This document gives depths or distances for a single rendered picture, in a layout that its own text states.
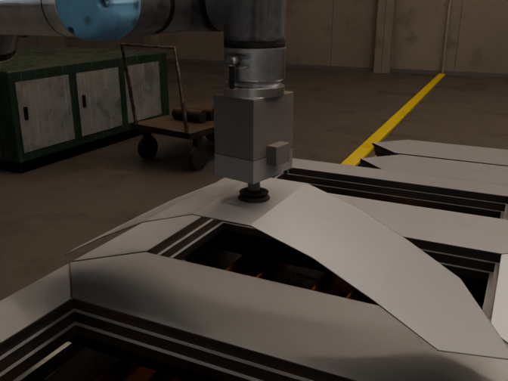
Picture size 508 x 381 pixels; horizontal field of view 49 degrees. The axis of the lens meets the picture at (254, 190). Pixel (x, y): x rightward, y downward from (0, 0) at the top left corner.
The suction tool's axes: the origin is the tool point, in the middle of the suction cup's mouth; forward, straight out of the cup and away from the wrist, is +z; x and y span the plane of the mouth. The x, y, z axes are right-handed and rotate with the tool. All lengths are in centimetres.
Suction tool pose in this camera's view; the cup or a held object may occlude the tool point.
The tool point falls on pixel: (253, 205)
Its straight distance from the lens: 74.1
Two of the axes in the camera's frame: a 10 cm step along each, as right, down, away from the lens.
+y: 6.2, -2.5, 7.5
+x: -7.9, -2.0, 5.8
